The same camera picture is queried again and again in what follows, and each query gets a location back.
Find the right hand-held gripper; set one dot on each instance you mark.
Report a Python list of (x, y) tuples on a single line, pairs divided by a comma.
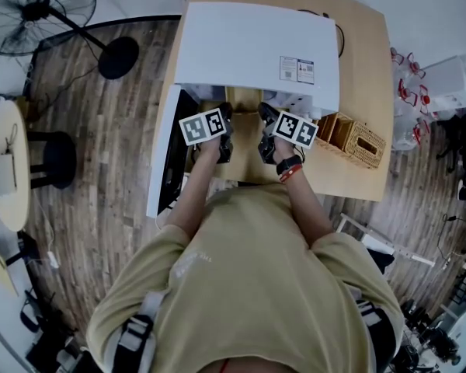
[(295, 128)]

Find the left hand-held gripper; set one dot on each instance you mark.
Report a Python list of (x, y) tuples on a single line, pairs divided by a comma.
[(202, 126)]

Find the person's right forearm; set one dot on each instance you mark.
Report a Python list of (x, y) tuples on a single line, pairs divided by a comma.
[(307, 208)]

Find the person's left forearm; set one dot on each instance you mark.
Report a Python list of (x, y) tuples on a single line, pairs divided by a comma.
[(196, 185)]

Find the black wrist watch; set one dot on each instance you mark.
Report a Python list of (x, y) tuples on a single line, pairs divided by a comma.
[(289, 164)]

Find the red wrist band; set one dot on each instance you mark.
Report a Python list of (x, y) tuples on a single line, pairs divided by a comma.
[(291, 173)]

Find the woven wicker basket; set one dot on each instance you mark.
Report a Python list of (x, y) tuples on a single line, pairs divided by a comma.
[(361, 142)]

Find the light wooden table white legs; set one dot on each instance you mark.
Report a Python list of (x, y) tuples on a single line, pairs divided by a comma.
[(367, 72)]

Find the cluster of clear water jugs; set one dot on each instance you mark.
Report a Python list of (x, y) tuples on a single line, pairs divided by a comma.
[(409, 103)]

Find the black round stool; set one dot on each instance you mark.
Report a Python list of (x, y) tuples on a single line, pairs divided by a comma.
[(56, 159)]

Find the person's beige shirt torso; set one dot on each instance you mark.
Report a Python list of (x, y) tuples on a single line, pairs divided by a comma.
[(256, 278)]

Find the round light wooden table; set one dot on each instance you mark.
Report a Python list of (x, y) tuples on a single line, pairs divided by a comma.
[(7, 130)]

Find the black standing fan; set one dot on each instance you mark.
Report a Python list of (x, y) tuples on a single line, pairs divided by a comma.
[(35, 14)]

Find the white box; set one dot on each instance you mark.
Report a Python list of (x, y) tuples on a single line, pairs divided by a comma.
[(0, 177)]

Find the black equipment pile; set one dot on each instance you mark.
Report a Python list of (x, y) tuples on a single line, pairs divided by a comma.
[(435, 336)]

